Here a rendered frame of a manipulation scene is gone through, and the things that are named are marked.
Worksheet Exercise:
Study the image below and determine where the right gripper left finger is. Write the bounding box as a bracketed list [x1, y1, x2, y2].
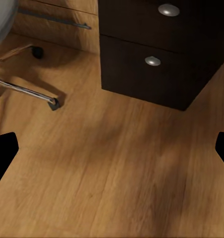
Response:
[0, 132, 19, 180]

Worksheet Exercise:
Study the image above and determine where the swivel chair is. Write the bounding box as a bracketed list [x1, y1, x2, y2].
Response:
[0, 0, 61, 111]

